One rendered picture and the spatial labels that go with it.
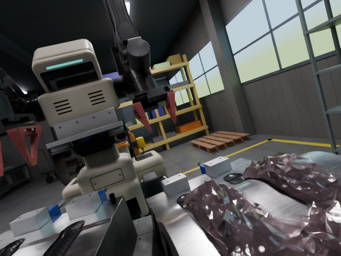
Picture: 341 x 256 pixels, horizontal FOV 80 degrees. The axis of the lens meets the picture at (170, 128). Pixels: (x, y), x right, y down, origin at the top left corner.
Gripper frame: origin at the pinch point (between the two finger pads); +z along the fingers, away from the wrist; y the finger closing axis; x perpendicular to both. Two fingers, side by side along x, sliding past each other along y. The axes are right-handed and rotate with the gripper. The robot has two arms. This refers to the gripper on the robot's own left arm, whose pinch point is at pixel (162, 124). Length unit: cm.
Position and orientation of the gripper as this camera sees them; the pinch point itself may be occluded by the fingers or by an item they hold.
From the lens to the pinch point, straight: 51.9
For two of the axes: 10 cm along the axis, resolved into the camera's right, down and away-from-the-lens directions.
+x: -0.9, 4.1, 9.1
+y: 9.2, -3.1, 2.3
